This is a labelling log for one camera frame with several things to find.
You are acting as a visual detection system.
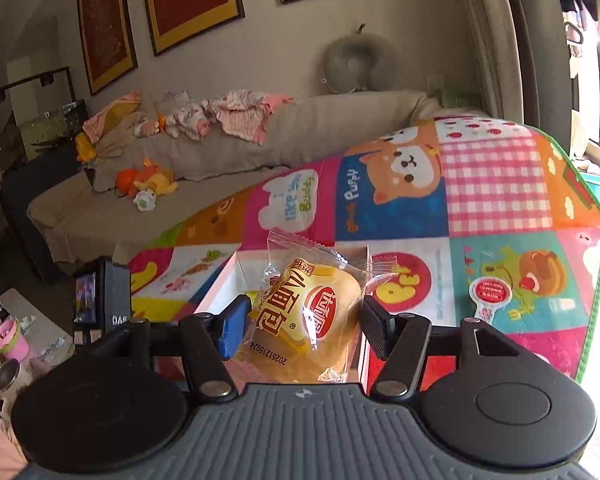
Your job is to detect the small orange doll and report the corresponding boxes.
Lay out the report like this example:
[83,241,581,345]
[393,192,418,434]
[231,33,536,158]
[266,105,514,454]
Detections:
[134,115,167,139]

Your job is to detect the colourful cartoon play mat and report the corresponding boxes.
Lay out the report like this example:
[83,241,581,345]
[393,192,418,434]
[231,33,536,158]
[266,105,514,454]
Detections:
[127,115,600,386]

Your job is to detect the orange plush toy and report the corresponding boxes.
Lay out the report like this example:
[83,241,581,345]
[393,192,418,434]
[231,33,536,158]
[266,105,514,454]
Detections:
[115,157,180,197]

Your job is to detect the yellow bread packet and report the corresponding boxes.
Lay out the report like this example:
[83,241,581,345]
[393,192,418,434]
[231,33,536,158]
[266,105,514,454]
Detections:
[236,229,399,385]

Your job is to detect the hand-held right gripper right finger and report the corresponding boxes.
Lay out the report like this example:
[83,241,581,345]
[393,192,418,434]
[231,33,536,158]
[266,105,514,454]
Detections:
[361,296,551,403]

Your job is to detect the glass display cabinet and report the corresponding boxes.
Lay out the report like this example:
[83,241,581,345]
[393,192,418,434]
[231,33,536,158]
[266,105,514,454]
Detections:
[0,66,89,162]

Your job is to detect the beige crumpled cloth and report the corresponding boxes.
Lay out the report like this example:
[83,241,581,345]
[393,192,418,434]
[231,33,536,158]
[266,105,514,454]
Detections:
[91,112,152,192]

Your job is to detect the grey neck pillow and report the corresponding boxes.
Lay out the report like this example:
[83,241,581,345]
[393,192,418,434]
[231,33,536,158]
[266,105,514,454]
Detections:
[321,24,399,95]

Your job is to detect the yellow soft toy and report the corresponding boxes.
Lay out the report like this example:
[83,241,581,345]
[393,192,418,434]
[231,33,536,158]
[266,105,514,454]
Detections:
[75,131,99,164]

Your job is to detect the pink plastic cup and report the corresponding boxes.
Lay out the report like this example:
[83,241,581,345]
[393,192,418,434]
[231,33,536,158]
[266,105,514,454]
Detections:
[0,317,31,362]

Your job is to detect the pink cushion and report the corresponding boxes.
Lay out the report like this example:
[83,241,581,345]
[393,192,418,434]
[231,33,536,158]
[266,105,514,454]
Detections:
[82,91,142,144]

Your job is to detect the pink floral clothes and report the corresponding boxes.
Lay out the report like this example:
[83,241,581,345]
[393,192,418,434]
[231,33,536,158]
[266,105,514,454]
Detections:
[164,89,297,147]

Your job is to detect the beige curtain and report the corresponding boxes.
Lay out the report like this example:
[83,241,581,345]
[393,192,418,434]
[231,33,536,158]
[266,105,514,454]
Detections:
[459,0,572,127]

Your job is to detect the small grey side table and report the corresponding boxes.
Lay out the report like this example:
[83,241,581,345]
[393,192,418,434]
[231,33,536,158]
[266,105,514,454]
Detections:
[0,287,77,363]

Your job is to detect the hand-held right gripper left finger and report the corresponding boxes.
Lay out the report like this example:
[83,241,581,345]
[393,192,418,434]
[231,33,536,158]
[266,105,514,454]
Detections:
[87,294,253,403]

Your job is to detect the metal cup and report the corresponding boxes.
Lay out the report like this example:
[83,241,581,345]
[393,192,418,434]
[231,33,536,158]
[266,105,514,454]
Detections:
[0,358,29,400]

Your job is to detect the pink cardboard box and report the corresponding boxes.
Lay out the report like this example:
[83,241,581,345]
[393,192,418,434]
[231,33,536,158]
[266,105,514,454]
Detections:
[194,245,372,397]

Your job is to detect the beige sofa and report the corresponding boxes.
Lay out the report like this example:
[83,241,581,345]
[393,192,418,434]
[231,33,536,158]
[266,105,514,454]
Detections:
[27,91,463,286]

